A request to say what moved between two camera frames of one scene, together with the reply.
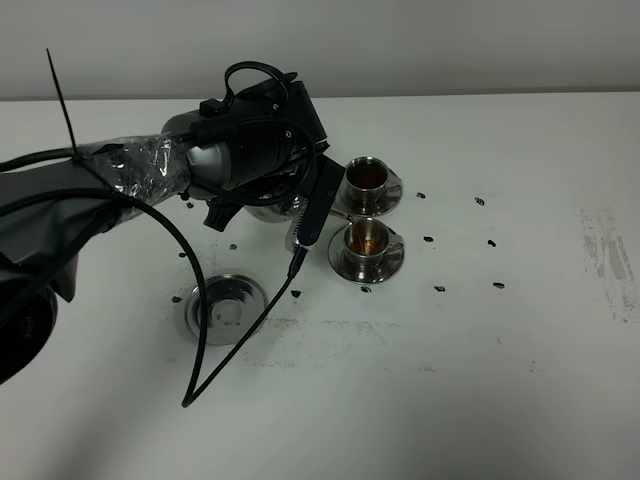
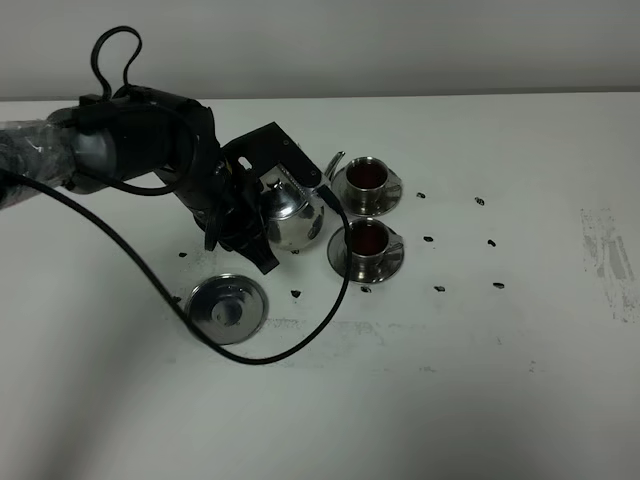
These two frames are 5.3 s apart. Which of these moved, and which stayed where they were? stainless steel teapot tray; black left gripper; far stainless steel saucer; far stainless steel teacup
Moved: black left gripper
Stayed: far stainless steel saucer; far stainless steel teacup; stainless steel teapot tray
